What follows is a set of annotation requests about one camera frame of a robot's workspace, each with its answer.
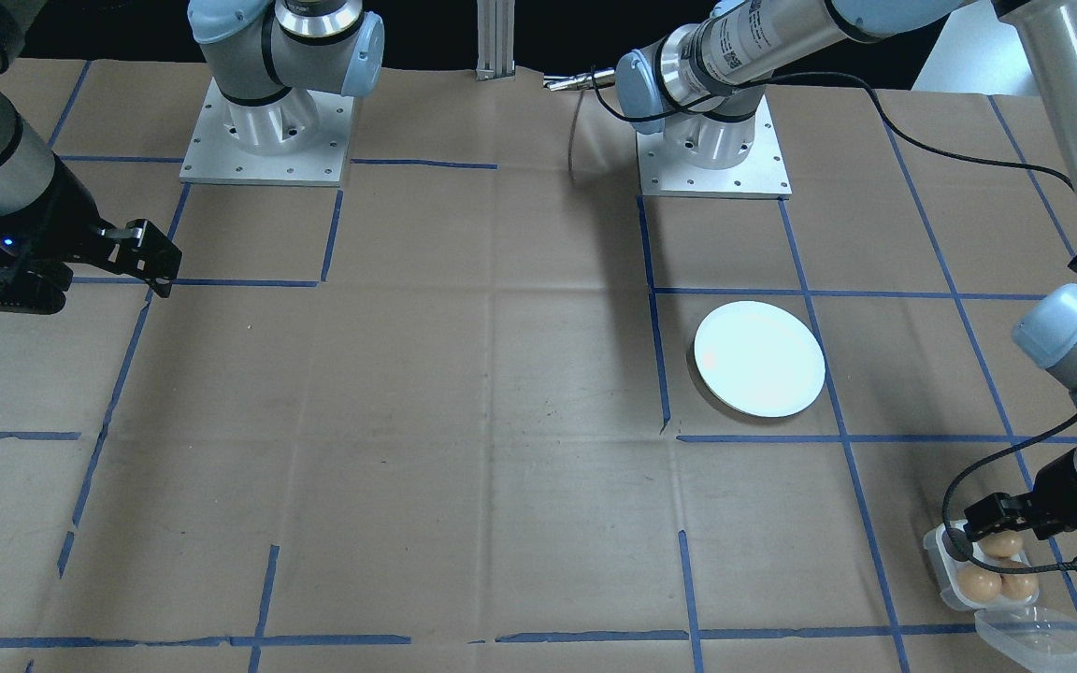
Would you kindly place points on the short aluminium profile post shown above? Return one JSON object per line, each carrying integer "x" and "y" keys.
{"x": 496, "y": 37}

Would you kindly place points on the brown egg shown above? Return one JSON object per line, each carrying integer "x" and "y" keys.
{"x": 980, "y": 586}
{"x": 1003, "y": 546}
{"x": 1020, "y": 586}

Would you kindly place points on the clear plastic egg carton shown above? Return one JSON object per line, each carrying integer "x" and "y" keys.
{"x": 1043, "y": 640}

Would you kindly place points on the white round plate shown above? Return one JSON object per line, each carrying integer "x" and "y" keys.
{"x": 758, "y": 360}

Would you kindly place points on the black frame cover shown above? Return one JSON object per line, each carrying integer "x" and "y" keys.
{"x": 426, "y": 33}

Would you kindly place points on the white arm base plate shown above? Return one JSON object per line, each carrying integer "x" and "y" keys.
{"x": 669, "y": 182}
{"x": 211, "y": 168}

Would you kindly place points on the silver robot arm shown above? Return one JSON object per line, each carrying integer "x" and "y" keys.
{"x": 1071, "y": 112}
{"x": 314, "y": 65}

